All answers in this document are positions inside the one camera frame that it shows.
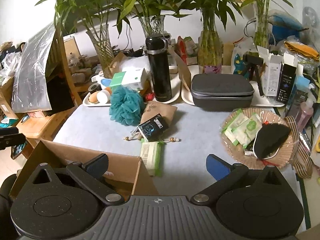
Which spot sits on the small green wipes pack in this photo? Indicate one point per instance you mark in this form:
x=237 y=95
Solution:
x=231 y=135
x=235 y=120
x=248 y=127

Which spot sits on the woven basket tray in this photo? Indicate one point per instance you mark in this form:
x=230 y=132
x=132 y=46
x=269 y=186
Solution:
x=275 y=155

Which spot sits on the small black tripod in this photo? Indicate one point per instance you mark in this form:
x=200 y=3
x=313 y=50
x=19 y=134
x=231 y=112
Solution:
x=253 y=62

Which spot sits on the person's left leg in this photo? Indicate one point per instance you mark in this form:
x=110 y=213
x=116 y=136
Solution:
x=6 y=190

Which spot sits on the green and white wipes pack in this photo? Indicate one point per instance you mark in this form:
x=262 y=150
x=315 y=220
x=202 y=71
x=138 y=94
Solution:
x=152 y=157

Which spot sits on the green cutting mat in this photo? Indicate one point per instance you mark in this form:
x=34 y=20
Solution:
x=301 y=200

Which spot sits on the brown paper bag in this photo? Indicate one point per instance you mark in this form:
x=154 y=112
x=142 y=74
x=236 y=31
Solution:
x=182 y=70

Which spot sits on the blue plush toy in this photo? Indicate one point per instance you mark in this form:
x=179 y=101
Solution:
x=285 y=23

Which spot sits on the wooden chair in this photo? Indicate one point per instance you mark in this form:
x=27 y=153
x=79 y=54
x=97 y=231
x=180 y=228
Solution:
x=40 y=127

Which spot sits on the grey table mat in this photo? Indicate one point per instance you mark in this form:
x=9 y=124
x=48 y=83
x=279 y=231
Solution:
x=195 y=130

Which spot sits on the pink liquid bottle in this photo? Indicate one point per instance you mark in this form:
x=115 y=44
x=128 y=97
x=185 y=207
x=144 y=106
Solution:
x=305 y=112

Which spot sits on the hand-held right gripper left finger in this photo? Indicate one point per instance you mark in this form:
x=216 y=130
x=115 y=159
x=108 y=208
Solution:
x=97 y=166

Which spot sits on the brown cardboard box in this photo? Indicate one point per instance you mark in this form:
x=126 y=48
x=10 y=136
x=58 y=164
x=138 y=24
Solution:
x=122 y=170

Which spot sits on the black carton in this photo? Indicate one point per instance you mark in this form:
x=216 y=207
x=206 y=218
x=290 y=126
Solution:
x=287 y=82

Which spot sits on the brown wooden egg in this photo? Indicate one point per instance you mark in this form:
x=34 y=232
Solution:
x=94 y=98

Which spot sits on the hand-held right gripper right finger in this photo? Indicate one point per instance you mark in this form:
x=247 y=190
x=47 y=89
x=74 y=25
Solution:
x=217 y=167

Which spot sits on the white bag with bird print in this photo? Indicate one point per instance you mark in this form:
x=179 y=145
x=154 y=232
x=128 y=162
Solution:
x=240 y=62

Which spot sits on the black thermos bottle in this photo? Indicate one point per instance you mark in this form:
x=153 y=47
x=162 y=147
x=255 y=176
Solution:
x=160 y=75

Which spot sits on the light blue carton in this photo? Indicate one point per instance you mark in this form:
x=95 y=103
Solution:
x=302 y=82

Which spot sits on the white carton with open flap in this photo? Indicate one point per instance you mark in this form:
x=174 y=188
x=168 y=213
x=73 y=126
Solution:
x=271 y=75

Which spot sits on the teal bath pouf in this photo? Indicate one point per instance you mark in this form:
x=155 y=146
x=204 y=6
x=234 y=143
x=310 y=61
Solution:
x=125 y=105

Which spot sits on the black cloth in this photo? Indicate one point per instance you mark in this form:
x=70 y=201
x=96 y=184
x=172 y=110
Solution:
x=60 y=92

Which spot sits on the bamboo in glass vase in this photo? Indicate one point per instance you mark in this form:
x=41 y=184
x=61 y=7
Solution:
x=101 y=50
x=151 y=26
x=261 y=32
x=210 y=45

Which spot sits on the orange cloth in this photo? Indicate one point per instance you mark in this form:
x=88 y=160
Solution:
x=302 y=50

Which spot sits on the white spray bottle blue label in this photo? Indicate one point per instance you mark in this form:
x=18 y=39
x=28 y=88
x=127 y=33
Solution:
x=103 y=82

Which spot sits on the white plastic bag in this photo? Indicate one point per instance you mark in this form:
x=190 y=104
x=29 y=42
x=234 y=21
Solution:
x=136 y=62

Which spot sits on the green and white box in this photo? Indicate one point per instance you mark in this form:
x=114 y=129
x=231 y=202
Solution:
x=125 y=78

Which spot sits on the black tape roll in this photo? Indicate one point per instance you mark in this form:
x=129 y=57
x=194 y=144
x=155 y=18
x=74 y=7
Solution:
x=94 y=88

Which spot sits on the black sleep mask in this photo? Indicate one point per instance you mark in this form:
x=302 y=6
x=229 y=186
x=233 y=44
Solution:
x=271 y=137

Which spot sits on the clear plastic sheet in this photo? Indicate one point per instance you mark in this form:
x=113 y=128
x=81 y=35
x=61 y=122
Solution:
x=32 y=75

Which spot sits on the black printed packet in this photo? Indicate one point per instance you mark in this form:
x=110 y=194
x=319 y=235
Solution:
x=152 y=127

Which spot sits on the grey hard case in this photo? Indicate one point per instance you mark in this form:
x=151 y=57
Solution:
x=220 y=92

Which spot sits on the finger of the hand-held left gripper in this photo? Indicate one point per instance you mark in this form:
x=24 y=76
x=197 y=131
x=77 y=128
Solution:
x=12 y=143
x=8 y=131

